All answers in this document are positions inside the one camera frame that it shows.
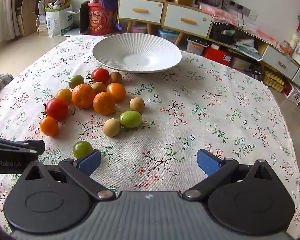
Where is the small plush toy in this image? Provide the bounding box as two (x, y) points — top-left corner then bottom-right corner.
(47, 0), (72, 9)

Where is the floral tablecloth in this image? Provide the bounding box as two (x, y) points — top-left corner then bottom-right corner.
(0, 35), (300, 233)

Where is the orange tomato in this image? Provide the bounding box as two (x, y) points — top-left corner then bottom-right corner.
(39, 116), (59, 137)
(106, 82), (127, 103)

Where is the wooden cabinet with white drawer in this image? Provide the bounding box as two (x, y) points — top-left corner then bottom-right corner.
(162, 0), (214, 46)
(117, 0), (170, 34)

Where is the white ribbed plate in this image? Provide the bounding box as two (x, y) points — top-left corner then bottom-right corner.
(92, 33), (183, 74)

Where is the clear box with black lid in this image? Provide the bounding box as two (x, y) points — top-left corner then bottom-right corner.
(187, 36), (212, 55)

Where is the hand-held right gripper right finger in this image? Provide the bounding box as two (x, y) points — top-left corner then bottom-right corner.
(182, 149), (278, 202)

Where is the black panel on white base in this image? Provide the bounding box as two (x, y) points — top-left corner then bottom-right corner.
(64, 0), (91, 37)

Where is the stack of papers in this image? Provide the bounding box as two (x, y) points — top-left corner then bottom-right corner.
(234, 39), (264, 62)

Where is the white printed carton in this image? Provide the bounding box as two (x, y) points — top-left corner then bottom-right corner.
(284, 82), (300, 105)

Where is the clear plastic storage box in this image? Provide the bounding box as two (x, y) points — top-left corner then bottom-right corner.
(131, 21), (148, 34)

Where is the red round barrel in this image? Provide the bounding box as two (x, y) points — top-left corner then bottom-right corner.
(87, 2), (115, 36)

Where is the yellow-orange tomato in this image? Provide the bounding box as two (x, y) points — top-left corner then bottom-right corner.
(56, 88), (73, 104)

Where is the beige curtain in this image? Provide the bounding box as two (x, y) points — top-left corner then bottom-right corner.
(1, 0), (22, 37)

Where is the small cardboard box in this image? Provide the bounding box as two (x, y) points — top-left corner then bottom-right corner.
(172, 0), (193, 7)

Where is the red cardboard box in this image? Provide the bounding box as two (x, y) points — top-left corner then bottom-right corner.
(202, 47), (234, 67)

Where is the orange mandarin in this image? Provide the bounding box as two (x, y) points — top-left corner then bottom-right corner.
(72, 84), (96, 109)
(92, 92), (116, 116)

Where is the blue lid storage box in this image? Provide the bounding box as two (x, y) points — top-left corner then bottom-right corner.
(157, 28), (180, 46)

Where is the green jujube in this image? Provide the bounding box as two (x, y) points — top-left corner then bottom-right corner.
(119, 110), (143, 129)

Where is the yellow egg carton stack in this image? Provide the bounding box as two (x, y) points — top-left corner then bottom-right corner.
(262, 70), (285, 92)

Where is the dark brown longan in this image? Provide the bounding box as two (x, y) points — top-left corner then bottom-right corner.
(109, 71), (123, 84)

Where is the pink lace cloth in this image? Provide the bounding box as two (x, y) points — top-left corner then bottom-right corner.
(199, 2), (278, 45)

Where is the grey cushion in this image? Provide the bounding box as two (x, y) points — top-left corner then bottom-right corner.
(0, 74), (14, 98)

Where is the tan longan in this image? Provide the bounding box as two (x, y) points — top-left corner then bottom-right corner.
(129, 97), (145, 112)
(103, 118), (121, 137)
(91, 82), (106, 95)

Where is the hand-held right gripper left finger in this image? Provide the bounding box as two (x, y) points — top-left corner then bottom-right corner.
(21, 149), (117, 201)

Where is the white paper shopping bag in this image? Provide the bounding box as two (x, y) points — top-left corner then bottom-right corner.
(45, 5), (80, 38)

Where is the light wooden shelf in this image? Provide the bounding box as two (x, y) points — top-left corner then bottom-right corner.
(14, 0), (65, 37)

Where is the low wooden drawer cabinet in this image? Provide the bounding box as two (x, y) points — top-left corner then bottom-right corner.
(210, 17), (300, 95)

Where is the red tomato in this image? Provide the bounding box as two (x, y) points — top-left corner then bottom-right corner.
(87, 68), (110, 85)
(41, 98), (69, 121)

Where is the black wall power socket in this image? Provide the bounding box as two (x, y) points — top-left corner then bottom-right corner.
(229, 0), (250, 14)

